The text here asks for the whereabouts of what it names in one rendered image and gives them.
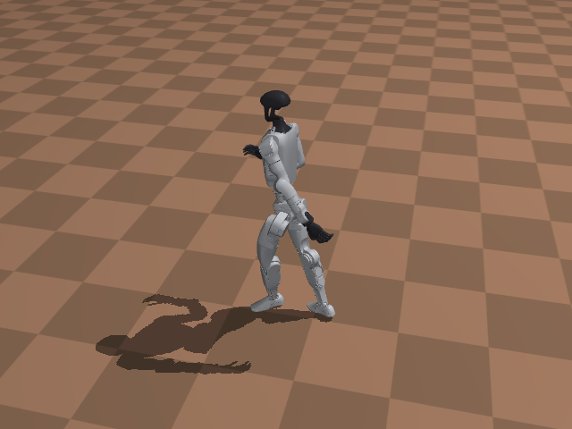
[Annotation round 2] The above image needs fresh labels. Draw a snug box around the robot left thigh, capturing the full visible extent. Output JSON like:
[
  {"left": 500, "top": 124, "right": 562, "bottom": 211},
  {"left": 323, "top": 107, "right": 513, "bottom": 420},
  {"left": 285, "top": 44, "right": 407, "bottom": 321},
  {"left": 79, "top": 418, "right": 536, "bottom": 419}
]
[{"left": 257, "top": 210, "right": 290, "bottom": 271}]

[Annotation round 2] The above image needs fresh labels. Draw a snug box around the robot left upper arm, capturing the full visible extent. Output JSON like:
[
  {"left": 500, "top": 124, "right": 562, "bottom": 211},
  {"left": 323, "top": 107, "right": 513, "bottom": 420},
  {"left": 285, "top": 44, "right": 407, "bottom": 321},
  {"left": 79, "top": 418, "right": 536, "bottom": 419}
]
[{"left": 258, "top": 137, "right": 290, "bottom": 193}]

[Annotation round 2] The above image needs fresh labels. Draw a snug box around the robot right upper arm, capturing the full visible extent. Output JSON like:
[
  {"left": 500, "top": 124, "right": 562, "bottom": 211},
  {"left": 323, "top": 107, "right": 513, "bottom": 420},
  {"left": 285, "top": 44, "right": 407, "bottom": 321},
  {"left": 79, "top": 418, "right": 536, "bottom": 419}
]
[{"left": 289, "top": 123, "right": 306, "bottom": 169}]

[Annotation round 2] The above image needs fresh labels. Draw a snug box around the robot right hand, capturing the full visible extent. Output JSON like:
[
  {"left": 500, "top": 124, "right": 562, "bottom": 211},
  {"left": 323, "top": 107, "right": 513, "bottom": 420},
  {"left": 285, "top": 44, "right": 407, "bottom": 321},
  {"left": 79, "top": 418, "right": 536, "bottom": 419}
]
[{"left": 243, "top": 144, "right": 262, "bottom": 159}]

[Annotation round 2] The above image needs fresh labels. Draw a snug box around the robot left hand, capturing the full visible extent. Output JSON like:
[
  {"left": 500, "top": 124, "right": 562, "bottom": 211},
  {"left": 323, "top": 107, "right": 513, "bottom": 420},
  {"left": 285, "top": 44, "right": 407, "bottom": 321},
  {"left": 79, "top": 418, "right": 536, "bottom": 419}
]
[{"left": 302, "top": 211, "right": 333, "bottom": 243}]

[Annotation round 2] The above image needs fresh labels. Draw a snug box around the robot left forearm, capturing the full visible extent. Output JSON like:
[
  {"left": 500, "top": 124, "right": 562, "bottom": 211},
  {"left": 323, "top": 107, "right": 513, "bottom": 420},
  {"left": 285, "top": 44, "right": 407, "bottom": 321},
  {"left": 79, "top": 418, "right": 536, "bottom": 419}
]
[{"left": 277, "top": 180, "right": 309, "bottom": 223}]

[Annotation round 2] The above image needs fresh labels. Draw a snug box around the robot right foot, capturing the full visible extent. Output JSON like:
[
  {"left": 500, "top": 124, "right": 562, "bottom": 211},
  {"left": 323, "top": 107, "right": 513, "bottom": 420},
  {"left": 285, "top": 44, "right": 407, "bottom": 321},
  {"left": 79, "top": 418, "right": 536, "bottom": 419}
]
[{"left": 307, "top": 302, "right": 335, "bottom": 317}]

